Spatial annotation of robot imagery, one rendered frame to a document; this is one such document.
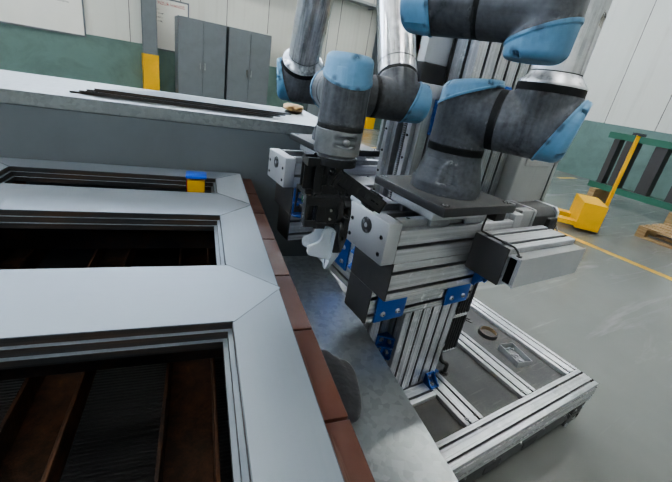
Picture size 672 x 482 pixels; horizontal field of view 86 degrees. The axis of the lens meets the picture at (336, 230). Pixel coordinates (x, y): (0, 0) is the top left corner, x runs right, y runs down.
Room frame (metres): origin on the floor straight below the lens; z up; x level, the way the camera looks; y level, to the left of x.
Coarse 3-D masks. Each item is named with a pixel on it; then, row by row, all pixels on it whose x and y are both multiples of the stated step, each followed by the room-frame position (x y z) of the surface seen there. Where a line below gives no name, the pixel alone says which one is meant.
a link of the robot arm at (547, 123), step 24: (600, 0) 0.69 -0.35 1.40; (600, 24) 0.70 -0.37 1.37; (576, 48) 0.69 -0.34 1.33; (528, 72) 0.75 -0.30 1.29; (552, 72) 0.69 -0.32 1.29; (576, 72) 0.69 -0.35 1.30; (528, 96) 0.70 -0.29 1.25; (552, 96) 0.68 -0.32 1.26; (576, 96) 0.68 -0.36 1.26; (504, 120) 0.71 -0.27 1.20; (528, 120) 0.69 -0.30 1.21; (552, 120) 0.67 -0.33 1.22; (576, 120) 0.66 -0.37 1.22; (504, 144) 0.71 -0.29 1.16; (528, 144) 0.69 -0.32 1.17; (552, 144) 0.66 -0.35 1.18
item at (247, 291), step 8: (232, 272) 0.60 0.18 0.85; (240, 272) 0.61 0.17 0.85; (232, 280) 0.58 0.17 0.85; (240, 280) 0.58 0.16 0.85; (248, 280) 0.58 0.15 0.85; (256, 280) 0.59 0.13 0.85; (232, 288) 0.55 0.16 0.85; (240, 288) 0.55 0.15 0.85; (248, 288) 0.56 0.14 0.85; (256, 288) 0.56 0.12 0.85; (232, 296) 0.53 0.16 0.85; (240, 296) 0.53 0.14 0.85; (248, 296) 0.53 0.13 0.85; (256, 296) 0.54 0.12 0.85; (264, 296) 0.54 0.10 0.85; (232, 304) 0.50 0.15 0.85; (240, 304) 0.51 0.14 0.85; (248, 304) 0.51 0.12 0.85; (256, 304) 0.51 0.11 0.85; (240, 312) 0.49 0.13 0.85
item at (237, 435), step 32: (0, 224) 0.69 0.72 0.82; (32, 224) 0.71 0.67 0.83; (64, 224) 0.73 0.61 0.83; (96, 224) 0.75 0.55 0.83; (128, 224) 0.78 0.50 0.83; (160, 224) 0.81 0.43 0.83; (192, 224) 0.84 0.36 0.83; (224, 256) 0.66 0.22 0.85; (0, 352) 0.34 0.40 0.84; (32, 352) 0.36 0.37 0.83; (64, 352) 0.37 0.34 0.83; (96, 352) 0.38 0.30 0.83; (128, 352) 0.39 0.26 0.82; (160, 352) 0.41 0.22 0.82; (224, 352) 0.42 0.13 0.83
